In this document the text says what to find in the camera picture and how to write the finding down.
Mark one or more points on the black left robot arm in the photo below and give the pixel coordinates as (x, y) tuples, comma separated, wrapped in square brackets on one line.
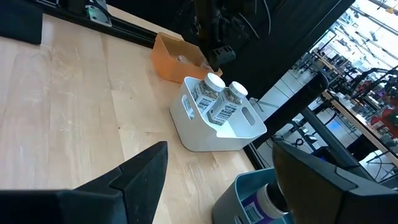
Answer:
[(248, 18)]

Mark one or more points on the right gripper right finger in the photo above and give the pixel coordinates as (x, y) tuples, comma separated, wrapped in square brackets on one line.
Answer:
[(326, 199)]

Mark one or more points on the orange plastic bin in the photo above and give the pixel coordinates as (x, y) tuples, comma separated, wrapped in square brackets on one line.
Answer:
[(168, 68)]

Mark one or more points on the dark teal plastic bin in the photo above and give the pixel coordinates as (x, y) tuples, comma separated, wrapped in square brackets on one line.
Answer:
[(227, 202)]

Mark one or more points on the long wooden workbench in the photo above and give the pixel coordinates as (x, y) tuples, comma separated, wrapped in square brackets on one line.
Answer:
[(357, 121)]

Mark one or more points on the bagel seasoning jar white lid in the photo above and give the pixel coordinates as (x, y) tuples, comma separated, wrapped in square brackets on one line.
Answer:
[(203, 96), (224, 109)]

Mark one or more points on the person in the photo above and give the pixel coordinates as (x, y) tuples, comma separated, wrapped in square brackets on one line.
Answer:
[(387, 119)]

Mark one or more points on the black partition panel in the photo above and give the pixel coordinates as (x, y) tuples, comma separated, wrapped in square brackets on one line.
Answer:
[(295, 46)]

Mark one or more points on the black cloth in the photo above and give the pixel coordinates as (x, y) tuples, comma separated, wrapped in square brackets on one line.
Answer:
[(18, 21)]

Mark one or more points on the purple label jar black lid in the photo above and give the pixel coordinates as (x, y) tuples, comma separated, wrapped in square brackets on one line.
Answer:
[(258, 208)]

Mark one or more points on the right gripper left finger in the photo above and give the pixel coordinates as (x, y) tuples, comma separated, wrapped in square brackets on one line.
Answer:
[(93, 205)]

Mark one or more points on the black table with legs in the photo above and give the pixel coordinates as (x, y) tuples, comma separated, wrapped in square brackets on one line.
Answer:
[(292, 105)]

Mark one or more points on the white plastic bin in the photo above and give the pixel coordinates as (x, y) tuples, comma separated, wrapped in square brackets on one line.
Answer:
[(202, 137)]

